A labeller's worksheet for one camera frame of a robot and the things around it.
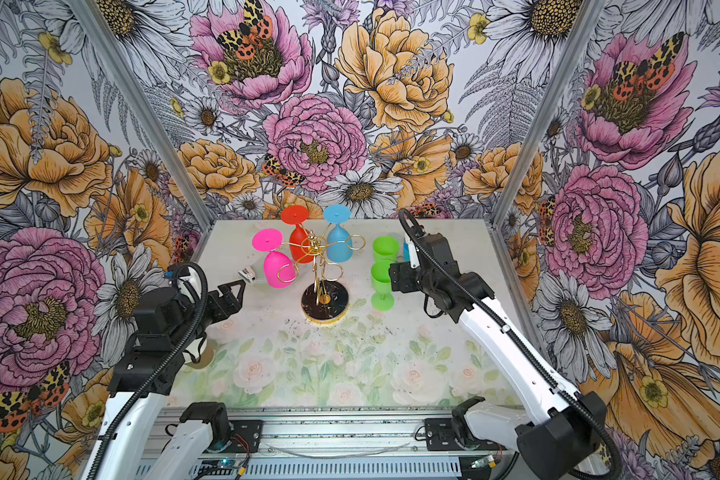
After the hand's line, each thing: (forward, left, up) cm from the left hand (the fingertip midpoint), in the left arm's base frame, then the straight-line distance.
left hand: (233, 297), depth 73 cm
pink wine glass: (+10, -9, -3) cm, 13 cm away
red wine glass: (+11, -15, +5) cm, 20 cm away
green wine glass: (+12, -37, -23) cm, 46 cm away
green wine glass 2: (+24, -38, -11) cm, 46 cm away
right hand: (+5, -42, 0) cm, 42 cm away
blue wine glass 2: (+17, -24, -2) cm, 30 cm away
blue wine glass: (+5, -41, +11) cm, 42 cm away
